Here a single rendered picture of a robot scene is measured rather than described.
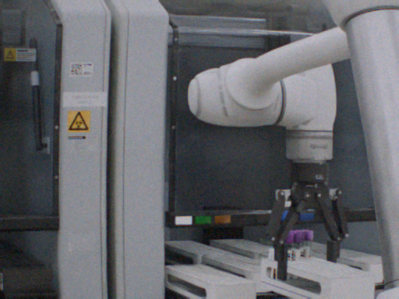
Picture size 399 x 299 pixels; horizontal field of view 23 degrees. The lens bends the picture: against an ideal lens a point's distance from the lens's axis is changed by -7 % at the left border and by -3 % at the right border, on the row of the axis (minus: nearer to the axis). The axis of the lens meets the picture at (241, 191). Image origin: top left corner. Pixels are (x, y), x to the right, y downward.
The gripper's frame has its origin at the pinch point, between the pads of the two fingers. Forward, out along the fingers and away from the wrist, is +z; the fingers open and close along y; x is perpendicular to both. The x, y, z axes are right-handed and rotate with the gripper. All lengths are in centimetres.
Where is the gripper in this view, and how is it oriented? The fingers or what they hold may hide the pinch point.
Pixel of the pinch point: (307, 266)
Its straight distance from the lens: 197.7
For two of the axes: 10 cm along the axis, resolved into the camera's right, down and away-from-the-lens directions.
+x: -3.9, -0.6, 9.2
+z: -0.1, 10.0, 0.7
